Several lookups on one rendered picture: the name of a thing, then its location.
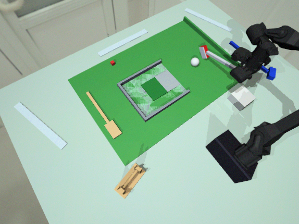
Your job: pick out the green flat mat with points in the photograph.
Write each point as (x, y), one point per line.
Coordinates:
(175, 46)

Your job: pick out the long grey bar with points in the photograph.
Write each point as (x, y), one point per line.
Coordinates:
(205, 53)

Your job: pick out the white golf ball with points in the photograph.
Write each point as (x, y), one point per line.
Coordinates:
(195, 61)

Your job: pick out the white box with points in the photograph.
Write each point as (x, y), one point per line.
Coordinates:
(241, 97)

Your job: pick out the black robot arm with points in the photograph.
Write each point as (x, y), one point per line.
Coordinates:
(266, 134)

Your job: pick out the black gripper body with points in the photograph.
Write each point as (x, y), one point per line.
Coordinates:
(252, 64)

